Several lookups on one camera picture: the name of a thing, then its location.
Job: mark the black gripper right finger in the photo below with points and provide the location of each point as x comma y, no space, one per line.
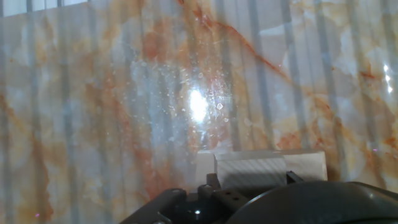
293,177

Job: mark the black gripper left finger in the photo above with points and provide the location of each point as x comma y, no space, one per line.
217,199

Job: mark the orange marble pattern mat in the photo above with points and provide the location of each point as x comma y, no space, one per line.
93,93

